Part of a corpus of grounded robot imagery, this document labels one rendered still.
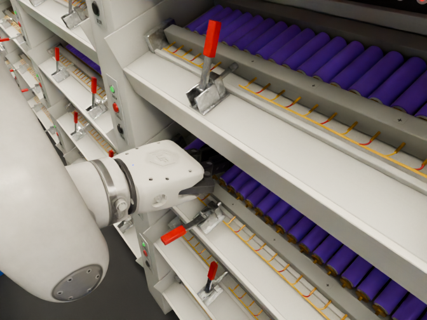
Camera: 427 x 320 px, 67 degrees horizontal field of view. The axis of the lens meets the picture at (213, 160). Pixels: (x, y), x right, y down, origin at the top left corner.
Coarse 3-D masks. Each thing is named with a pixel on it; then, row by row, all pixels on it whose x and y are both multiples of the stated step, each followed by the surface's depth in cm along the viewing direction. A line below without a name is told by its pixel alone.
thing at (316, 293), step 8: (224, 208) 49; (232, 216) 48; (240, 224) 46; (248, 232) 45; (256, 240) 44; (264, 248) 43; (272, 256) 42; (280, 264) 42; (296, 272) 40; (304, 280) 39; (312, 288) 38; (320, 296) 37; (336, 312) 36
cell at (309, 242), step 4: (316, 228) 41; (320, 228) 41; (312, 232) 41; (316, 232) 41; (320, 232) 41; (324, 232) 41; (308, 236) 41; (312, 236) 41; (316, 236) 41; (320, 236) 41; (324, 236) 41; (304, 240) 41; (308, 240) 41; (312, 240) 40; (316, 240) 41; (320, 240) 41; (304, 244) 41; (308, 244) 40; (312, 244) 40; (316, 244) 41; (308, 248) 40; (312, 248) 40
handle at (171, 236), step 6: (204, 216) 46; (192, 222) 46; (198, 222) 46; (180, 228) 45; (186, 228) 45; (168, 234) 44; (174, 234) 44; (180, 234) 45; (162, 240) 44; (168, 240) 44; (174, 240) 44
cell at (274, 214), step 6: (276, 204) 45; (282, 204) 45; (288, 204) 45; (270, 210) 45; (276, 210) 44; (282, 210) 45; (288, 210) 45; (270, 216) 44; (276, 216) 44; (282, 216) 45
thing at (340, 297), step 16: (224, 192) 48; (240, 208) 46; (256, 224) 44; (272, 240) 42; (288, 256) 40; (304, 256) 39; (304, 272) 38; (320, 272) 37; (320, 288) 36; (336, 288) 36; (336, 304) 36; (352, 304) 34
